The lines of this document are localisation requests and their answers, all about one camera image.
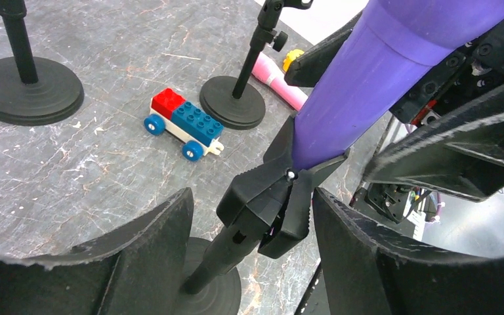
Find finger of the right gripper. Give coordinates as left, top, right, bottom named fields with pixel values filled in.
left=284, top=12, right=362, bottom=87

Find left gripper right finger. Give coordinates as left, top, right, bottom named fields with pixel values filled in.
left=312, top=188, right=504, bottom=314

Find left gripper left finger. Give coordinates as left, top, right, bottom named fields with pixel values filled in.
left=0, top=188, right=194, bottom=314

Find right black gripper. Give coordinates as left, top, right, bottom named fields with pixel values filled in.
left=363, top=19, right=504, bottom=202

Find pink toy microphone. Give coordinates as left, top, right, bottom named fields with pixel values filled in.
left=252, top=52, right=308, bottom=111

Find black microphone stand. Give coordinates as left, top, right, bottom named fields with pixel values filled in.
left=0, top=0, right=85, bottom=126
left=173, top=117, right=348, bottom=314
left=199, top=0, right=313, bottom=130

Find purple toy microphone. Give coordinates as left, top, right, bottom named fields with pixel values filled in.
left=293, top=1, right=504, bottom=169

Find stacked orange blue green blocks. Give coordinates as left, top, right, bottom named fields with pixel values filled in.
left=282, top=49, right=305, bottom=73

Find red blue toy car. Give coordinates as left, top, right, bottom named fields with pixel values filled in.
left=143, top=88, right=224, bottom=161

